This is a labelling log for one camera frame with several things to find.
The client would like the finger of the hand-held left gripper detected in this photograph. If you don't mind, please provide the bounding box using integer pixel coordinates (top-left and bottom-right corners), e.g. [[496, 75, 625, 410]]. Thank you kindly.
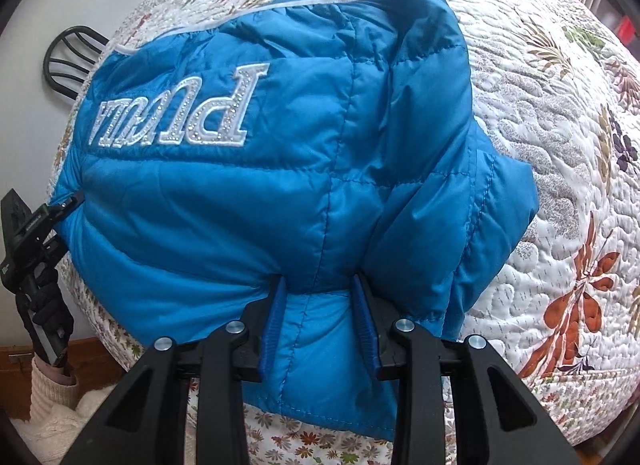
[[27, 192, 86, 238]]

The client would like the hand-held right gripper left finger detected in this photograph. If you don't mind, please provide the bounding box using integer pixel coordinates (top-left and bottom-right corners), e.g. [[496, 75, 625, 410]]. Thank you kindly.
[[60, 276, 289, 465]]

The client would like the red cloth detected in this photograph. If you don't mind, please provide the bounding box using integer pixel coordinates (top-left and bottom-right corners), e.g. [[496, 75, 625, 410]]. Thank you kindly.
[[612, 15, 640, 44]]

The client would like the blue puffer jacket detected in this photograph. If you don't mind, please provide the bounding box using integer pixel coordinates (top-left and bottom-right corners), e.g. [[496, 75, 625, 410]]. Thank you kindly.
[[52, 0, 541, 443]]

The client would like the person's left hand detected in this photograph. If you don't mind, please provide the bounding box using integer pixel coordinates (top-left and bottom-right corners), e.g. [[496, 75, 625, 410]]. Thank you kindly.
[[15, 265, 76, 368]]

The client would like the person's left forearm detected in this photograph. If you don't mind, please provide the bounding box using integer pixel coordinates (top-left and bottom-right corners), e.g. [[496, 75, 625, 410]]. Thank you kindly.
[[10, 354, 123, 448]]

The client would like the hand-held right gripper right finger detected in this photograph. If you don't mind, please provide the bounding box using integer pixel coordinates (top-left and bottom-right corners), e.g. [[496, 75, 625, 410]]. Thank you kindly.
[[351, 274, 583, 465]]

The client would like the floral quilted bedspread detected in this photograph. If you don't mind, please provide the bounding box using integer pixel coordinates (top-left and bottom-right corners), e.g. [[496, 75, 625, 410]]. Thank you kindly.
[[46, 0, 640, 465]]

